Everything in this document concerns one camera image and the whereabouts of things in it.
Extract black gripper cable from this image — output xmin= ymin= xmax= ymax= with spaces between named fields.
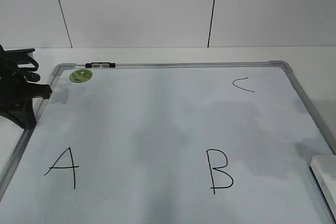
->
xmin=0 ymin=44 xmax=40 ymax=72

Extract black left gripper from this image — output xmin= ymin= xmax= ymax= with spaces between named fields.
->
xmin=1 ymin=62 xmax=52 ymax=129

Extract white whiteboard with grey frame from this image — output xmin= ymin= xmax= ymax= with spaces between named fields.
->
xmin=1 ymin=61 xmax=335 ymax=223

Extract green round magnet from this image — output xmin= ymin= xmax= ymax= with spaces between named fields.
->
xmin=69 ymin=69 xmax=93 ymax=83

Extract black and silver marker pen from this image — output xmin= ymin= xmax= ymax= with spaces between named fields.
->
xmin=75 ymin=62 xmax=116 ymax=69

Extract white rectangular board eraser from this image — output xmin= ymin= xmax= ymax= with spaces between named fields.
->
xmin=310 ymin=155 xmax=336 ymax=219

